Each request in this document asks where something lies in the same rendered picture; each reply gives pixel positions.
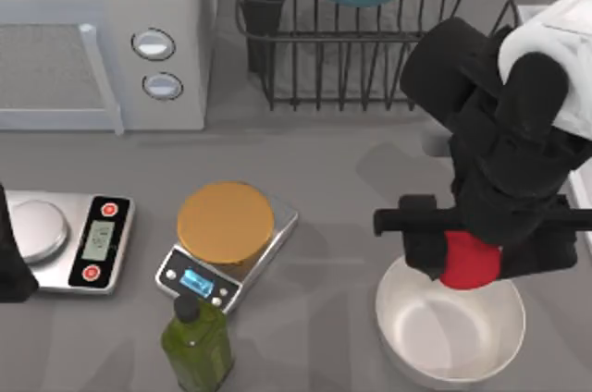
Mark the pale microwave oven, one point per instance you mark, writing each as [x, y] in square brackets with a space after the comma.
[194, 3]

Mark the white metal bowl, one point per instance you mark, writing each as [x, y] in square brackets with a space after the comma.
[444, 341]

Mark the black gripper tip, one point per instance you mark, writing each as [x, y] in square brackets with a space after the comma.
[11, 253]

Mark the silver scale with black panel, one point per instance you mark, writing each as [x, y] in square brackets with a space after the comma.
[55, 244]

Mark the large round microwave knob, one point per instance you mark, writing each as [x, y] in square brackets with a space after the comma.
[153, 44]

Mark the silver scale with wooden plate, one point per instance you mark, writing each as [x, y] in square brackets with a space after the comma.
[226, 225]

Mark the green bottle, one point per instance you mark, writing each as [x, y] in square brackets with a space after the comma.
[196, 346]

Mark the small round microwave knob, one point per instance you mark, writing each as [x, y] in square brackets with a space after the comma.
[162, 85]

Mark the red cup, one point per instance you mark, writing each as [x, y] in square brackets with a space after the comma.
[469, 265]

